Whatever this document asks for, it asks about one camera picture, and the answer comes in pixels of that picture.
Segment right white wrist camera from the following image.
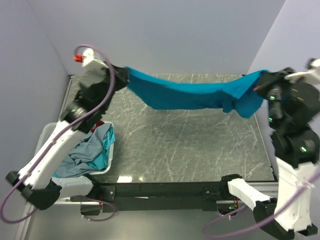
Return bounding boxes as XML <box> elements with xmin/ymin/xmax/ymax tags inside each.
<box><xmin>284</xmin><ymin>58</ymin><xmax>320</xmax><ymax>85</ymax></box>

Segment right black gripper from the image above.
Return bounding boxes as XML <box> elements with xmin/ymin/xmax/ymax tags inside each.
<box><xmin>254</xmin><ymin>66</ymin><xmax>305</xmax><ymax>129</ymax></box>

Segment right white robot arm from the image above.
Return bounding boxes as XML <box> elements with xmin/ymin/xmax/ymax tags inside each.
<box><xmin>219</xmin><ymin>59</ymin><xmax>320</xmax><ymax>240</ymax></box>

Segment teal blue t shirt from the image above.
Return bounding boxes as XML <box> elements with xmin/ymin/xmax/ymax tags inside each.
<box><xmin>127</xmin><ymin>68</ymin><xmax>263</xmax><ymax>119</ymax></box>

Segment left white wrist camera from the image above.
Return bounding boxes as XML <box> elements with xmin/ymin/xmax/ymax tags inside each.
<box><xmin>73</xmin><ymin>47</ymin><xmax>108</xmax><ymax>70</ymax></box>

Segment red garment in basket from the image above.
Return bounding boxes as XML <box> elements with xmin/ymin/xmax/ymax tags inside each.
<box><xmin>94</xmin><ymin>120</ymin><xmax>105</xmax><ymax>128</ymax></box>

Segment grey blue t shirt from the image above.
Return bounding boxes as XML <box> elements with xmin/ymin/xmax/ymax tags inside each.
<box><xmin>53</xmin><ymin>126</ymin><xmax>109</xmax><ymax>178</ymax></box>

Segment black base beam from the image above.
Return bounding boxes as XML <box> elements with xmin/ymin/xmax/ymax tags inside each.
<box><xmin>86</xmin><ymin>181</ymin><xmax>235</xmax><ymax>211</ymax></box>

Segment white plastic laundry basket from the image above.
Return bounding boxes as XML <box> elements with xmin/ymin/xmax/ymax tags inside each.
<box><xmin>31</xmin><ymin>120</ymin><xmax>116</xmax><ymax>179</ymax></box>

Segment teal t shirt in basket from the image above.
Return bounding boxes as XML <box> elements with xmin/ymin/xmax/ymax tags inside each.
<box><xmin>87</xmin><ymin>123</ymin><xmax>116</xmax><ymax>172</ymax></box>

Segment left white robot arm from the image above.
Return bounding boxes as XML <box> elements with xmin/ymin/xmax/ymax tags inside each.
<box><xmin>6</xmin><ymin>66</ymin><xmax>129</xmax><ymax>210</ymax></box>

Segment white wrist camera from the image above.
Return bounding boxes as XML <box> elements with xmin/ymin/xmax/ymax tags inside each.
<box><xmin>73</xmin><ymin>47</ymin><xmax>108</xmax><ymax>70</ymax></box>
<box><xmin>284</xmin><ymin>58</ymin><xmax>320</xmax><ymax>85</ymax></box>

